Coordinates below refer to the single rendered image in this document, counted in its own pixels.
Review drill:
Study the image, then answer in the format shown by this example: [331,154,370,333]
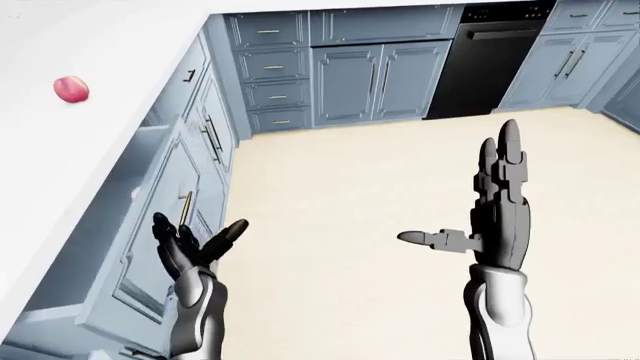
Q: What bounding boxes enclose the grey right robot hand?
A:
[396,118,532,272]

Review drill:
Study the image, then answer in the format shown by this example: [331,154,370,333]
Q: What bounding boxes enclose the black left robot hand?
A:
[151,211,250,281]

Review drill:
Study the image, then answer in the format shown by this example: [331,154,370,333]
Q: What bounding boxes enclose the wide blue-grey false drawer panel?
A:
[309,4,465,48]

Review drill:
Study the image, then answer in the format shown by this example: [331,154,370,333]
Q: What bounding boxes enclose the open blue cabinet door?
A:
[74,115,229,352]

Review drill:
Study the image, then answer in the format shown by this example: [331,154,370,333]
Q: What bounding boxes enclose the black dishwasher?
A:
[423,0,557,121]

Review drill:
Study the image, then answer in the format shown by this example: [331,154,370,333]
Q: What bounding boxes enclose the blue-grey corner cabinet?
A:
[588,69,640,133]

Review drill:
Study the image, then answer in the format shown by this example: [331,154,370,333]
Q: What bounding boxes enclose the red apple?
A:
[52,75,91,105]

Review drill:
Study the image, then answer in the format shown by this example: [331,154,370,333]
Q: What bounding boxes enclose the blue-grey cabinet door long handle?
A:
[192,72,237,177]

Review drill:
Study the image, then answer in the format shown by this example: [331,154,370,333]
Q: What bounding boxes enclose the blue-grey cabinet door black handle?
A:
[548,30,637,109]
[498,32,590,109]

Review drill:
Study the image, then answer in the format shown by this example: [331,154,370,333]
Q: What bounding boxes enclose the blue-grey drawer black handle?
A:
[597,0,640,32]
[167,36,213,116]
[541,0,610,34]

